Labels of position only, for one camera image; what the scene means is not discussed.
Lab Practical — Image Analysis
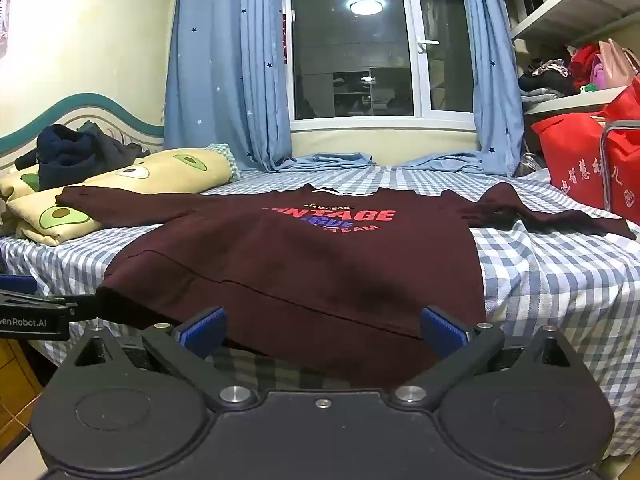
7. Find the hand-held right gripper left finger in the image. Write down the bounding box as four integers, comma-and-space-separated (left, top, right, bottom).
61, 306, 259, 412

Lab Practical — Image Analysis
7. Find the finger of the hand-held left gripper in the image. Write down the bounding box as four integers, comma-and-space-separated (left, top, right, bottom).
0, 275, 39, 295

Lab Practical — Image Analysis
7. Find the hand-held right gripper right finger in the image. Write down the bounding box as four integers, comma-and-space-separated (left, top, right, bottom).
390, 306, 587, 412

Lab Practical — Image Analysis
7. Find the maroon printed sweatshirt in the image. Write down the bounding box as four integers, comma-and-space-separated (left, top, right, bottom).
55, 182, 637, 391

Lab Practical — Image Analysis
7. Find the dark navy clothes pile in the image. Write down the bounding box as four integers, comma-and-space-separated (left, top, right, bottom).
14, 122, 151, 192

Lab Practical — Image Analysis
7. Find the dark folded clothes pile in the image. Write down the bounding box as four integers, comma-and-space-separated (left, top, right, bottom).
517, 57, 577, 104

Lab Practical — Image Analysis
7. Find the checked blue bed sheet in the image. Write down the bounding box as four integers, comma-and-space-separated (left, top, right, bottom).
0, 165, 640, 461

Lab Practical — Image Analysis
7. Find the teal and cream headboard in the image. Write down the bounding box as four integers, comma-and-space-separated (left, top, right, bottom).
0, 92, 166, 171

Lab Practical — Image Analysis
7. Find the crinkled clear plastic bag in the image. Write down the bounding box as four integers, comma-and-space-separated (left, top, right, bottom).
515, 152, 549, 179

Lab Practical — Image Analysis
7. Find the red fabric bag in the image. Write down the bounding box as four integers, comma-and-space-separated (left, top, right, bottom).
531, 77, 640, 227

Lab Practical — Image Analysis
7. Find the white framed window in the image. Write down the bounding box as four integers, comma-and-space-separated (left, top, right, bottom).
284, 0, 482, 134

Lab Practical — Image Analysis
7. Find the red cloth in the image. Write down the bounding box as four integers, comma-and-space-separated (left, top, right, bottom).
567, 42, 604, 89

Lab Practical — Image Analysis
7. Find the pink bag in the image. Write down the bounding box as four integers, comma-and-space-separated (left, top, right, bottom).
590, 39, 640, 92

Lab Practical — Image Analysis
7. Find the metal chair frame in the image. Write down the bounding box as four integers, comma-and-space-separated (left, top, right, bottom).
600, 120, 640, 214

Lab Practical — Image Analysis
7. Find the wall sticker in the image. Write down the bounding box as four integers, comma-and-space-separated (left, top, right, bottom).
0, 0, 12, 54

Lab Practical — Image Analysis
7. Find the white wall shelf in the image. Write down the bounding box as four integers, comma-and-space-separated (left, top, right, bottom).
502, 0, 640, 117

